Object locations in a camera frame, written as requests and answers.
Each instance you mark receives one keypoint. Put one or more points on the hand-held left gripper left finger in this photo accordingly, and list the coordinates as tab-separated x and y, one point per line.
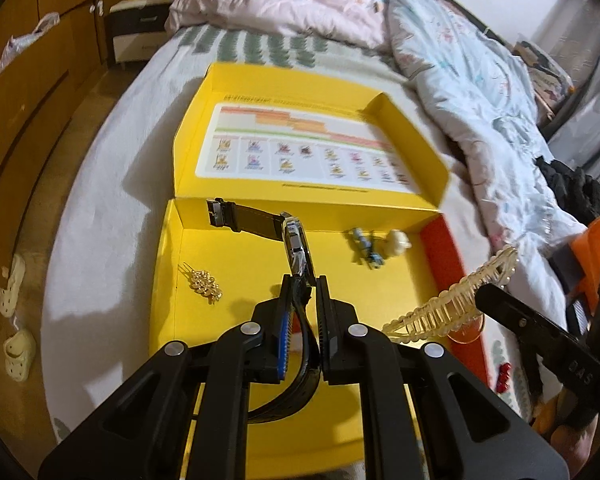
282	350

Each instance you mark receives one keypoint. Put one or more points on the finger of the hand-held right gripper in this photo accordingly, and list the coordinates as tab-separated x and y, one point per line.
532	375
530	325

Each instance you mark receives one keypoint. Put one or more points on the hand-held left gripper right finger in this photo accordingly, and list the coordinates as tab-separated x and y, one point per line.
325	340

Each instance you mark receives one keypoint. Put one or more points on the yellow cardboard box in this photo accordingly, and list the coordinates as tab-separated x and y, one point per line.
220	385

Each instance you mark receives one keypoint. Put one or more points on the clear pearl hair comb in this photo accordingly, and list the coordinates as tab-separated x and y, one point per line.
450	305

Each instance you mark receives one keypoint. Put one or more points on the person's right hand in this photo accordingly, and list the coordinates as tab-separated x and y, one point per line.
565	430

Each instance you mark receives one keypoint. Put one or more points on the red hair clip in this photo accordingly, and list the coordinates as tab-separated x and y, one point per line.
503	377

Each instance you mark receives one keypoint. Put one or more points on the black cloth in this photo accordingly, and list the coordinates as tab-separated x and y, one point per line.
575	190

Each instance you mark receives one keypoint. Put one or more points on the small blue hair clip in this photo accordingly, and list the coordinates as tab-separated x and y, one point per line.
367	250

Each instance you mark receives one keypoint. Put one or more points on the gold hair clip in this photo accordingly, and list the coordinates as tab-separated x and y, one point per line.
205	285

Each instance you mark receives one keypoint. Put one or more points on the cream flower hair clip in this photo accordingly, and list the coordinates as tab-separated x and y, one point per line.
397	243

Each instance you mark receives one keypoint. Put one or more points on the light blue printed quilt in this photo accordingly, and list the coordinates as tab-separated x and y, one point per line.
480	100

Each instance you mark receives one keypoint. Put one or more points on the cream slipper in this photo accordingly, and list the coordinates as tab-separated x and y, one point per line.
20	355
11	287

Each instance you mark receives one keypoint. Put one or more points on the pink quilt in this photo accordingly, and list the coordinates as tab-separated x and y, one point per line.
280	0

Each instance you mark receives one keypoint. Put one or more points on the wooden wardrobe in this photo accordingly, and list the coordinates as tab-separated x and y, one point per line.
25	110

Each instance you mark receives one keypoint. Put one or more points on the bedside cabinet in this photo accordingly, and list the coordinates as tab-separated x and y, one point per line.
135	30

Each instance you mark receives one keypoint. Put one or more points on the white plastic bag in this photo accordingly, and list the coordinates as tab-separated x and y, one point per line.
22	42

